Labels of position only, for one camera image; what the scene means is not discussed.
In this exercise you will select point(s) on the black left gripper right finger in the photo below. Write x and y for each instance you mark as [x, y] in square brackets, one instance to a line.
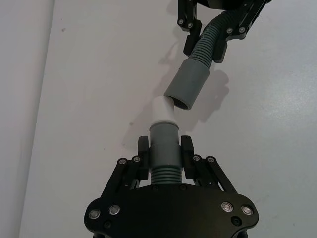
[187, 158]

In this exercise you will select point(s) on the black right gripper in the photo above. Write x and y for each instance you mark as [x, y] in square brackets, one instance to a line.
[218, 3]

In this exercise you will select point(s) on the white plastic tube adapter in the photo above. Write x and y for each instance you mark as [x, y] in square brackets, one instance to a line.
[162, 110]

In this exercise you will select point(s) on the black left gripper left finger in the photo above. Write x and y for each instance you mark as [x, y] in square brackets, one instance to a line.
[143, 158]

